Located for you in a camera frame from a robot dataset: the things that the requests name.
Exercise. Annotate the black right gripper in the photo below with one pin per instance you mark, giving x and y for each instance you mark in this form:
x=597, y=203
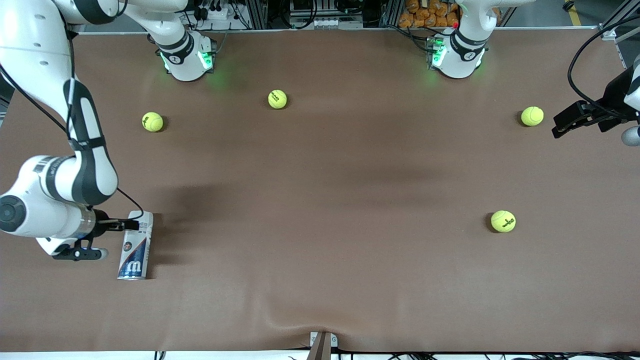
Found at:
x=102, y=221

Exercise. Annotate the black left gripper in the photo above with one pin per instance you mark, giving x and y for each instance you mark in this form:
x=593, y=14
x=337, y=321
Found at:
x=613, y=96

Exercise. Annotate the white blue tennis ball can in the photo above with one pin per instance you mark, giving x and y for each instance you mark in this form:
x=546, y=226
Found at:
x=136, y=255

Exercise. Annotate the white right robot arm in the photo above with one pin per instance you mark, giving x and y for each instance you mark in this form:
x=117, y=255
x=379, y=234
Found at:
x=35, y=50

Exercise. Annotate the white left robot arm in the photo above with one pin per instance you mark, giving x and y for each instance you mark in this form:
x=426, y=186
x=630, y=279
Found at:
x=457, y=65

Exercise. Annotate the yellow-green tennis ball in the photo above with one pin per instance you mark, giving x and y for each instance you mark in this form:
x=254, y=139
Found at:
x=152, y=121
x=532, y=116
x=503, y=221
x=277, y=99

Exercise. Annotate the pile of orange packets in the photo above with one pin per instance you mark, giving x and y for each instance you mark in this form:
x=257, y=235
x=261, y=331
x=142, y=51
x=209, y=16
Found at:
x=425, y=15

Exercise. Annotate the brown table mat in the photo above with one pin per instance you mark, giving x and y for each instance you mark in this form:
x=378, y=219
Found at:
x=320, y=275

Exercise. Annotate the white power strip with plugs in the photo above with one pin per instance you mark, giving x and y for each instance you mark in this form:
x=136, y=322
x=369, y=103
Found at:
x=215, y=14

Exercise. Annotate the black left camera bracket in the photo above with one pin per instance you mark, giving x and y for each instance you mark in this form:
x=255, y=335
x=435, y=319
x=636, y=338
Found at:
x=609, y=126

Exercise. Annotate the black camera bracket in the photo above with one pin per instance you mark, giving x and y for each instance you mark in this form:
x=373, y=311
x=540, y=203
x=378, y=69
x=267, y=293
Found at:
x=609, y=126
x=75, y=254

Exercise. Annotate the black right camera bracket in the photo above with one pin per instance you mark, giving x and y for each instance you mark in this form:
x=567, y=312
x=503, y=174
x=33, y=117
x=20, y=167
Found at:
x=75, y=254

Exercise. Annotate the silver corner bracket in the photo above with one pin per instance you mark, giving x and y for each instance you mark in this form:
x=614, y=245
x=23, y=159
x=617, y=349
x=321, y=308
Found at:
x=608, y=34

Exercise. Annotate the slanted aluminium frame profile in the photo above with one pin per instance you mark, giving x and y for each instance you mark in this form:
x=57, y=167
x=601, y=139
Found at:
x=620, y=17

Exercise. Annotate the upright aluminium frame post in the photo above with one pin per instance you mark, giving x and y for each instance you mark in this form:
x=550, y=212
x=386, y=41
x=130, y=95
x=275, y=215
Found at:
x=387, y=14
x=258, y=15

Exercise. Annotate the grey aluminium camera post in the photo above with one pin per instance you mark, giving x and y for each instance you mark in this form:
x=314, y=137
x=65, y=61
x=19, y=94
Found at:
x=320, y=350

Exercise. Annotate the silver metal post bracket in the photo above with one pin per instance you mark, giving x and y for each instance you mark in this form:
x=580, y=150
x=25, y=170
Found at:
x=334, y=341

